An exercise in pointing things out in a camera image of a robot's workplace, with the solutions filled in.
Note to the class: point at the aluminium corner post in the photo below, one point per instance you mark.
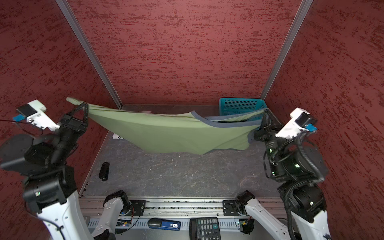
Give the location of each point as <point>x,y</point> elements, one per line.
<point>81,36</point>
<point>290,37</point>

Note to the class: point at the small black object on table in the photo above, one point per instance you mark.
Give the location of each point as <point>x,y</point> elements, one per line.
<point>104,171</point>

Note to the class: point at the small circuit board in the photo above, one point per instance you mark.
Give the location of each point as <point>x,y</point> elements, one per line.
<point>246,226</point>
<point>124,223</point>

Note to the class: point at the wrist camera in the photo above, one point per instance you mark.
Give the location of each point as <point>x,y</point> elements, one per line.
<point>34,113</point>
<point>301,121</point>

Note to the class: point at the right small circuit board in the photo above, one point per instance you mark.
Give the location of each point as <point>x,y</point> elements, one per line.
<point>246,226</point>

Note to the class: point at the aluminium corner post left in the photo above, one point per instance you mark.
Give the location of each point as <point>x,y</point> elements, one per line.
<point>81,36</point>

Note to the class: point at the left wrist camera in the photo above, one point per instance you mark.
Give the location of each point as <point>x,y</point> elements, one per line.
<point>34,113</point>

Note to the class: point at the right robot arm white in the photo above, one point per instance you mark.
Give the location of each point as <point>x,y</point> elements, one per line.
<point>298,165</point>

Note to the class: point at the aluminium corner post right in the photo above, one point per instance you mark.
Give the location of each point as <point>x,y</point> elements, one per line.
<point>290,37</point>

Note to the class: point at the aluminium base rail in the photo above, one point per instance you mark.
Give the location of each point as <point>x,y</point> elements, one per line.
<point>162,207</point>

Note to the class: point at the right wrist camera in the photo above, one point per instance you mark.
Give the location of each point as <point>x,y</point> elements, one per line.
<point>301,121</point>

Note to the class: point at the teal plastic basket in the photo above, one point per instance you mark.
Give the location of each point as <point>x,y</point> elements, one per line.
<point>228,107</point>

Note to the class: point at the white perforated cable strip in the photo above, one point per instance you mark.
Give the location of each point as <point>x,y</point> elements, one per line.
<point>182,224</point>

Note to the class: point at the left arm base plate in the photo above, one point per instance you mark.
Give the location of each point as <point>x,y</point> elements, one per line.
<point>138,207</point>

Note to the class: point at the black calculator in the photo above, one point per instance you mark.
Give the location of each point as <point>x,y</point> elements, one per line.
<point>204,229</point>

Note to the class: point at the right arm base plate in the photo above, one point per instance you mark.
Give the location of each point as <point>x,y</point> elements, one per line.
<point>230,208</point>

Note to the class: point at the blue black stapler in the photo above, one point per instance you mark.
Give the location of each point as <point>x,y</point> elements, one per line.
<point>162,224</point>

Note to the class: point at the left small circuit board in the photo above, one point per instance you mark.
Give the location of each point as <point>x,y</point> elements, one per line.
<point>124,223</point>

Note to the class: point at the white tank top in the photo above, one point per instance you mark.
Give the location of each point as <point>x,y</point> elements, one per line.
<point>117,137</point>

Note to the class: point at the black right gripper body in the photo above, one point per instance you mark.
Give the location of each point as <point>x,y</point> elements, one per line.
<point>267,134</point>

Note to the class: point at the green grey tank top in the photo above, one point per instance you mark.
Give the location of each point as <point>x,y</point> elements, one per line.
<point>188,133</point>

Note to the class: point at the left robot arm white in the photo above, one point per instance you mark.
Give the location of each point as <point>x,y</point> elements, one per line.
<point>50,190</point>

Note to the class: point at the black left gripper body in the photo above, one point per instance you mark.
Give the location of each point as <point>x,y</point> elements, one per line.
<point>66,136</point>

